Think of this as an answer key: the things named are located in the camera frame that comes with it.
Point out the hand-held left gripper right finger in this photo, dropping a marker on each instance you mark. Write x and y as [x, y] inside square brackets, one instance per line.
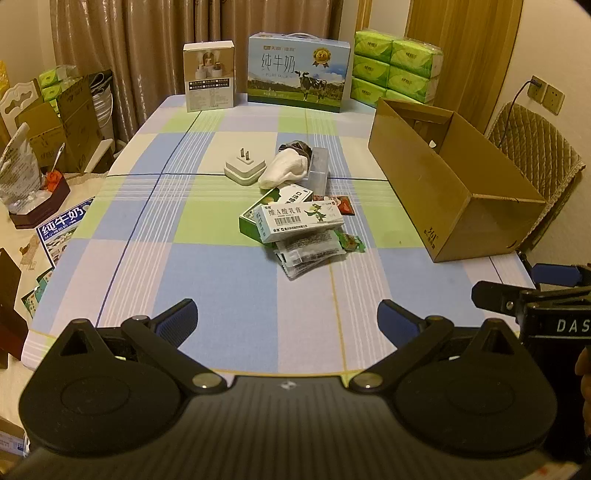
[393, 317]

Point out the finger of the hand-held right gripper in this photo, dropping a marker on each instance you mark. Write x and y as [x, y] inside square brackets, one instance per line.
[556, 274]
[498, 299]

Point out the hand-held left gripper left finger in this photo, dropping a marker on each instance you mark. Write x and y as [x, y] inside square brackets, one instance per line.
[178, 317]

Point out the green candy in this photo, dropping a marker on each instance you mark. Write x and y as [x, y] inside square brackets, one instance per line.
[350, 242]

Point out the green medicine box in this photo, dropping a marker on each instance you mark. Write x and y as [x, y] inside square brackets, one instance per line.
[251, 221]

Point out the red snack packet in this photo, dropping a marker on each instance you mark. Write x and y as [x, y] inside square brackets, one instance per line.
[345, 205]

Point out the white medicine box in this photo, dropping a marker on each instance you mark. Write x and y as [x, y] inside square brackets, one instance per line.
[295, 219]

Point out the white power adapter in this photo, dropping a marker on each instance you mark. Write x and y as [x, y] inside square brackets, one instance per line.
[242, 170]

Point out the clear plastic box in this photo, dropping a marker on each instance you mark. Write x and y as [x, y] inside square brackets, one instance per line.
[318, 170]

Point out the person's right hand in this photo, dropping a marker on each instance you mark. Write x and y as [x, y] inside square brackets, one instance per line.
[585, 383]

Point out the plaid tablecloth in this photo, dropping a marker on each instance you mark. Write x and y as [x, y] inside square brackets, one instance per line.
[184, 258]

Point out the quilted chair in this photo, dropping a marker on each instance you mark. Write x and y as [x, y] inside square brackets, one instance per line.
[535, 143]

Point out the printed leaflets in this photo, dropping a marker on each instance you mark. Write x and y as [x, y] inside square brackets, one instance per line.
[39, 290]

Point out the flat blue milk carton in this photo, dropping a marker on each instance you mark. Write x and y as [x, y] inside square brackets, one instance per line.
[62, 228]

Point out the dark wooden furniture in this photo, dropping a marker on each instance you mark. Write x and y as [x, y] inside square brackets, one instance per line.
[10, 314]

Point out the dark brown tray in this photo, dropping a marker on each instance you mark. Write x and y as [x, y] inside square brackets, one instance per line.
[41, 210]

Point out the white panel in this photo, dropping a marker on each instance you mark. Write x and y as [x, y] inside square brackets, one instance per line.
[99, 154]

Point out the orange plastic object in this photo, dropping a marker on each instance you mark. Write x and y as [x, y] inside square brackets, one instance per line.
[54, 180]

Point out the metal spoon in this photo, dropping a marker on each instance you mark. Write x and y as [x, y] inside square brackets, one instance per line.
[56, 157]

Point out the silver foil bag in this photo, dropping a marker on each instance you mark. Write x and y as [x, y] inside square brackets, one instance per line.
[18, 170]

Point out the tall brown cardboard box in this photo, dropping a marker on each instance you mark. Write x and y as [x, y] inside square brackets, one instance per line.
[81, 120]

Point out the stack of white bowls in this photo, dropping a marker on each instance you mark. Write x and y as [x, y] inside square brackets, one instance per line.
[102, 108]

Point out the small brown cardboard box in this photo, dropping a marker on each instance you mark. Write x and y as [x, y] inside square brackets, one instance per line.
[44, 134]

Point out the beige humidifier box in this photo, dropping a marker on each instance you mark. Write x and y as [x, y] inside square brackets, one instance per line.
[210, 76]

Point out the stack of green tissue packs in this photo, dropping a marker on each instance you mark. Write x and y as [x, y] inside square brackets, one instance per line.
[397, 67]

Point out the green tissue pack bundle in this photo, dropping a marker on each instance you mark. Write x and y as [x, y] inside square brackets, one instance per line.
[53, 85]

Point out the brown curtain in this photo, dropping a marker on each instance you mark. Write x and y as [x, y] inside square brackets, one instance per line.
[147, 55]

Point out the blue milk gift box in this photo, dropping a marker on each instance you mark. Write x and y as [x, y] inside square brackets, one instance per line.
[295, 69]

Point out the white carved chair back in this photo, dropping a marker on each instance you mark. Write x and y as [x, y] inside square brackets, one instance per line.
[21, 99]

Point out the yellow plastic bag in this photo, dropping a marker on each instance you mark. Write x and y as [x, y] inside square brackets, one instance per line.
[3, 76]

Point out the wall socket plate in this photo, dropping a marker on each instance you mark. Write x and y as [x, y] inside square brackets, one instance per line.
[553, 101]
[538, 90]

